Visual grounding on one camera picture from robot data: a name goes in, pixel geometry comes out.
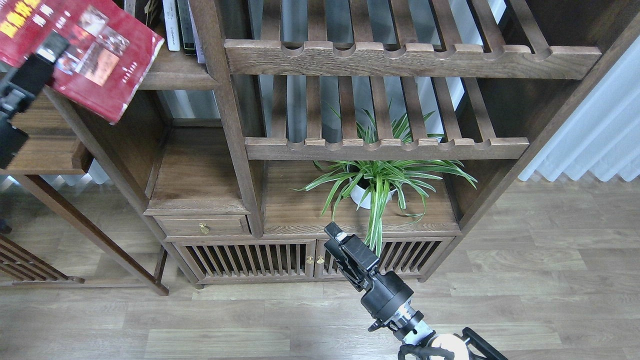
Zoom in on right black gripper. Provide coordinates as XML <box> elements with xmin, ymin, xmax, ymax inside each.
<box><xmin>324</xmin><ymin>222</ymin><xmax>415</xmax><ymax>333</ymax></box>

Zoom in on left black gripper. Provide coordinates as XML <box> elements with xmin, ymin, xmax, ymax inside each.
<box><xmin>0</xmin><ymin>30</ymin><xmax>70</xmax><ymax>170</ymax></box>

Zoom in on red book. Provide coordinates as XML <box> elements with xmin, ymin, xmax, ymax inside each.
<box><xmin>0</xmin><ymin>0</ymin><xmax>164</xmax><ymax>124</ymax></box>

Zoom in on dark maroon book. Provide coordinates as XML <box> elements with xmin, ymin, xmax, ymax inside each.
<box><xmin>123</xmin><ymin>0</ymin><xmax>163</xmax><ymax>29</ymax></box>

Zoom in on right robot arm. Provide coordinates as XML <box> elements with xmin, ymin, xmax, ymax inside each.
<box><xmin>324</xmin><ymin>222</ymin><xmax>506</xmax><ymax>360</ymax></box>

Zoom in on white plant pot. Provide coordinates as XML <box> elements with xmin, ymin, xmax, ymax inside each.
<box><xmin>350</xmin><ymin>174</ymin><xmax>397</xmax><ymax>212</ymax></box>

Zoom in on green spider plant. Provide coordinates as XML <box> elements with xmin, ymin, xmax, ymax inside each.
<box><xmin>292</xmin><ymin>100</ymin><xmax>479</xmax><ymax>258</ymax></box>

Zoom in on wooden side table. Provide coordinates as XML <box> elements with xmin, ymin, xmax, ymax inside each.
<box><xmin>1</xmin><ymin>89</ymin><xmax>169</xmax><ymax>296</ymax></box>

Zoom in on dark wooden bookshelf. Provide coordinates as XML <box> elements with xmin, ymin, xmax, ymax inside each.
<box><xmin>48</xmin><ymin>0</ymin><xmax>639</xmax><ymax>286</ymax></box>

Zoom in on brass drawer knob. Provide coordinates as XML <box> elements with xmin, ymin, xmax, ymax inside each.
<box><xmin>198</xmin><ymin>222</ymin><xmax>210</xmax><ymax>235</ymax></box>

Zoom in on dark green upright book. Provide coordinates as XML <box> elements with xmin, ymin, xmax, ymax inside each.
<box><xmin>176</xmin><ymin>0</ymin><xmax>196</xmax><ymax>55</ymax></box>

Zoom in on thin white upright book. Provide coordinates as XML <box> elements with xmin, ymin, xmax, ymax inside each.
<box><xmin>189</xmin><ymin>0</ymin><xmax>206</xmax><ymax>64</ymax></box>

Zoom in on wooden slatted chair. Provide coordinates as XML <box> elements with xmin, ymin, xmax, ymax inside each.
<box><xmin>0</xmin><ymin>220</ymin><xmax>85</xmax><ymax>285</ymax></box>

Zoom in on white curtain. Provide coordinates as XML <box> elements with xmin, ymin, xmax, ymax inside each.
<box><xmin>518</xmin><ymin>36</ymin><xmax>640</xmax><ymax>182</ymax></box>

